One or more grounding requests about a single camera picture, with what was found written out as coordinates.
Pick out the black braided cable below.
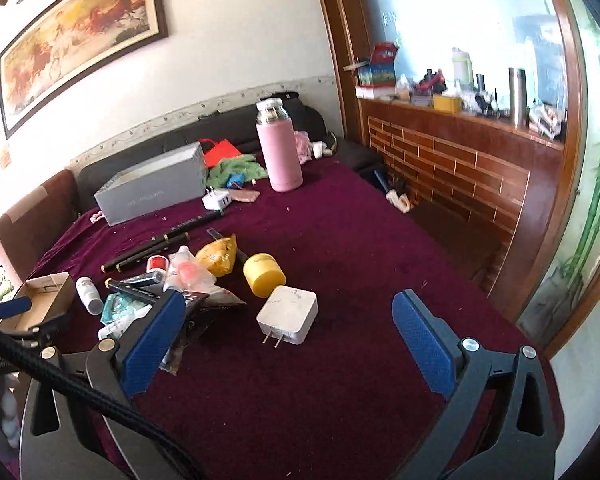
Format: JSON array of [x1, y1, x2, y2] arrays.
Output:
[[0, 317, 204, 480]]

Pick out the colourful gift box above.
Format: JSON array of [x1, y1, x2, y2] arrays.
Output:
[[355, 42, 399, 88]]

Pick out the framed horse painting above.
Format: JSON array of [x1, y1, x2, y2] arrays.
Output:
[[0, 0, 170, 140]]

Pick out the black marker orange tip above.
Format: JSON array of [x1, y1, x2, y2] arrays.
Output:
[[101, 233, 191, 272]]

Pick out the black pen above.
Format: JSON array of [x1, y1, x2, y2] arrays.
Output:
[[206, 228, 250, 267]]

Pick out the red bag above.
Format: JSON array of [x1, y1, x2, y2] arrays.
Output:
[[198, 137, 244, 169]]

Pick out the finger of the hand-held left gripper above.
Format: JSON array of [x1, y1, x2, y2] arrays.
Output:
[[0, 296, 34, 331], [0, 312, 72, 348]]

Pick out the purple tablecloth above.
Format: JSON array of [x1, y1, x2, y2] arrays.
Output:
[[10, 155, 566, 480]]

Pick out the black snack packet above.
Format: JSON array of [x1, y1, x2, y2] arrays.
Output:
[[159, 287, 247, 377]]

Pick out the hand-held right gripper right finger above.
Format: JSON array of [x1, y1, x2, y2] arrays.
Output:
[[391, 288, 563, 480]]

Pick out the green cloth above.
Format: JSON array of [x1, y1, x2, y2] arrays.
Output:
[[206, 154, 270, 190]]

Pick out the white bottle green print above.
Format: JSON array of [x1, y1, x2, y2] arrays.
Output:
[[98, 311, 153, 342]]

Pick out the small white bottle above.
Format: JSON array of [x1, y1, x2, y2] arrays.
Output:
[[75, 276, 105, 316]]

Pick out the blue handled brush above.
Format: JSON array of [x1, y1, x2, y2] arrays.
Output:
[[372, 169, 414, 214]]

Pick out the yellow box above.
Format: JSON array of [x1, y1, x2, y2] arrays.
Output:
[[432, 95, 464, 114]]

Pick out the red black item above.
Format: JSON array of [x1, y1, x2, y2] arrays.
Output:
[[416, 71, 447, 94]]

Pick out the yellow jar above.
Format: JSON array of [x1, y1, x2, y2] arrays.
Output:
[[242, 252, 287, 297]]

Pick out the teal cartoon tissue pack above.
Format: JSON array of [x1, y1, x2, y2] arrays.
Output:
[[102, 291, 148, 323]]

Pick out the steel thermos flask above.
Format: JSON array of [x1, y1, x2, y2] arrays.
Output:
[[508, 66, 530, 129]]

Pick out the pink thermos bottle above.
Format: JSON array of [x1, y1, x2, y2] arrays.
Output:
[[256, 98, 304, 193]]

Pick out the yellow snack packet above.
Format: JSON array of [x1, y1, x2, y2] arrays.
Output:
[[195, 234, 238, 278]]

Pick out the black marker green tip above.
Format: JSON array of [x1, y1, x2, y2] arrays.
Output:
[[151, 211, 227, 240]]

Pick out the wooden window frame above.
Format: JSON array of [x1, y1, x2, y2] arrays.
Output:
[[310, 0, 600, 361]]

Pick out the clear package orange contents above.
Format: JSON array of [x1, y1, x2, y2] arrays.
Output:
[[177, 255, 217, 291]]

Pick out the grey rectangular box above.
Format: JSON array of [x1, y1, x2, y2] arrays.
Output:
[[94, 141, 209, 227]]

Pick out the black sofa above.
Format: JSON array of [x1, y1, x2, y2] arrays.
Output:
[[75, 91, 382, 211]]

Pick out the brown armchair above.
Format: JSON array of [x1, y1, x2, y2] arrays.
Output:
[[0, 169, 79, 287]]

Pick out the pink cloth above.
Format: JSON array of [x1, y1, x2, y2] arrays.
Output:
[[294, 131, 314, 164]]

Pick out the wooden brick-pattern counter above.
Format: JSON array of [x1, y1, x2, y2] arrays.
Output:
[[357, 97, 567, 301]]

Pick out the white multi-port adapter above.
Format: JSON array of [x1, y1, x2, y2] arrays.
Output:
[[202, 187, 233, 211]]

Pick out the white charger plug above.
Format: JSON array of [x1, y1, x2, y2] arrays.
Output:
[[256, 285, 319, 349]]

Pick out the cardboard box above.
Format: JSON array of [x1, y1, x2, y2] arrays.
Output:
[[0, 272, 77, 337]]

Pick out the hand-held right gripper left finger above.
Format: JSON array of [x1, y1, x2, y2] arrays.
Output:
[[22, 289, 187, 480]]

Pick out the pile of snack packets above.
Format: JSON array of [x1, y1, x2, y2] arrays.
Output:
[[529, 102, 567, 139]]

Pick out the bamboo painted panel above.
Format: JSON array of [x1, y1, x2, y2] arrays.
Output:
[[517, 10, 600, 343]]

